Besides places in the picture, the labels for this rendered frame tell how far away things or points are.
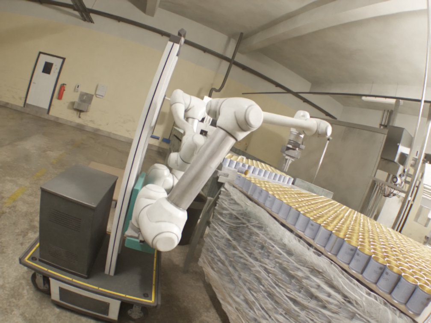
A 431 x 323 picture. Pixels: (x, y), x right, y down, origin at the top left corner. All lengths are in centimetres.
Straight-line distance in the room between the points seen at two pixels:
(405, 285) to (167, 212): 89
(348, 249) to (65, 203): 130
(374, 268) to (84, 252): 136
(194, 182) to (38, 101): 801
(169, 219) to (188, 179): 18
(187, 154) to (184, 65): 702
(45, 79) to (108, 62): 229
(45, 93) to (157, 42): 423
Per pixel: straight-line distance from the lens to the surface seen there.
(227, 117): 93
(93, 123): 807
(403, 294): 82
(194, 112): 172
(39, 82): 868
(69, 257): 146
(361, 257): 87
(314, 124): 132
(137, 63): 800
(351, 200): 406
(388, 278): 83
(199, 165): 92
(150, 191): 110
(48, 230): 142
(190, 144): 119
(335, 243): 93
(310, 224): 101
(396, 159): 359
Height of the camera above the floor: 139
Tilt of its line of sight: 8 degrees down
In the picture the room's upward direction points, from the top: 20 degrees clockwise
